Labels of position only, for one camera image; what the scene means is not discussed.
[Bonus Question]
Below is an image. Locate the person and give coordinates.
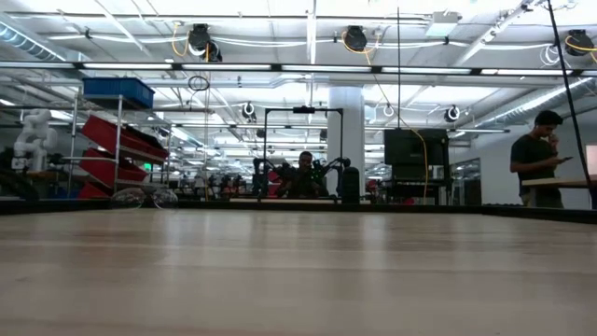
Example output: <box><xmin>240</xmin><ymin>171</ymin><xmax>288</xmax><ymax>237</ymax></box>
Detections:
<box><xmin>277</xmin><ymin>150</ymin><xmax>333</xmax><ymax>199</ymax></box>
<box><xmin>508</xmin><ymin>109</ymin><xmax>575</xmax><ymax>209</ymax></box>

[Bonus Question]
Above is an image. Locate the black cylindrical bin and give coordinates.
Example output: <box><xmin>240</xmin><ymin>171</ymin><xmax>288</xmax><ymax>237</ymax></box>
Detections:
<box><xmin>340</xmin><ymin>165</ymin><xmax>362</xmax><ymax>204</ymax></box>

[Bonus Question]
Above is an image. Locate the white round pillar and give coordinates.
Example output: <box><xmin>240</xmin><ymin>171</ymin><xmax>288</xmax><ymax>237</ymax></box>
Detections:
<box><xmin>326</xmin><ymin>85</ymin><xmax>367</xmax><ymax>195</ymax></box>

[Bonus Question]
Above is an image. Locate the black monitor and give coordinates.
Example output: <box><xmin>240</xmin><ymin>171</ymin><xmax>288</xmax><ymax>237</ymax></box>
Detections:
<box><xmin>382</xmin><ymin>127</ymin><xmax>451</xmax><ymax>167</ymax></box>

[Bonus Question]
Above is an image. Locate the thin black hanging rod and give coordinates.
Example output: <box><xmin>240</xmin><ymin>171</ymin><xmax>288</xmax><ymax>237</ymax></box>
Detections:
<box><xmin>396</xmin><ymin>7</ymin><xmax>402</xmax><ymax>131</ymax></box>

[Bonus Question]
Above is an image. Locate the red plastic storage bin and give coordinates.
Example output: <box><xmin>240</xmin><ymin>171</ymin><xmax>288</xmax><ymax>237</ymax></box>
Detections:
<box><xmin>81</xmin><ymin>114</ymin><xmax>171</xmax><ymax>161</ymax></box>
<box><xmin>77</xmin><ymin>147</ymin><xmax>149</xmax><ymax>184</ymax></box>
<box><xmin>76</xmin><ymin>180</ymin><xmax>112</xmax><ymax>201</ymax></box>

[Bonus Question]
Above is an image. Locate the blue plastic storage bin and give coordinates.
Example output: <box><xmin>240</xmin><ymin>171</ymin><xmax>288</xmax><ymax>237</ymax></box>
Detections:
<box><xmin>82</xmin><ymin>76</ymin><xmax>157</xmax><ymax>110</ymax></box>

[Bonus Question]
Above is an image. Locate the wooden table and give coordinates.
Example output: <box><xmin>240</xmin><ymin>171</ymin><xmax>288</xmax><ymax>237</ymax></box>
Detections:
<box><xmin>521</xmin><ymin>175</ymin><xmax>597</xmax><ymax>209</ymax></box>

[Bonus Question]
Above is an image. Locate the black robot station frame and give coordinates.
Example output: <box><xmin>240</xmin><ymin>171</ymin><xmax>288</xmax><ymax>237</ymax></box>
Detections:
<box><xmin>262</xmin><ymin>105</ymin><xmax>345</xmax><ymax>200</ymax></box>

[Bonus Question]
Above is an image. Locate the hanging black cable coil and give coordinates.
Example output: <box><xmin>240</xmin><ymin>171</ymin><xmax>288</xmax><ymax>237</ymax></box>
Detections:
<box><xmin>187</xmin><ymin>75</ymin><xmax>212</xmax><ymax>92</ymax></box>

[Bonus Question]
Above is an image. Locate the yellow cable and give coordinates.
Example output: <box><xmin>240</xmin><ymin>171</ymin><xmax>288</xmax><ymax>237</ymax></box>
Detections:
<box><xmin>341</xmin><ymin>31</ymin><xmax>429</xmax><ymax>201</ymax></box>

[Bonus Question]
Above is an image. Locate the silver wire rack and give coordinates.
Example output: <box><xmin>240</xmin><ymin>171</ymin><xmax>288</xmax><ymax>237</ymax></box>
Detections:
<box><xmin>64</xmin><ymin>91</ymin><xmax>174</xmax><ymax>203</ymax></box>

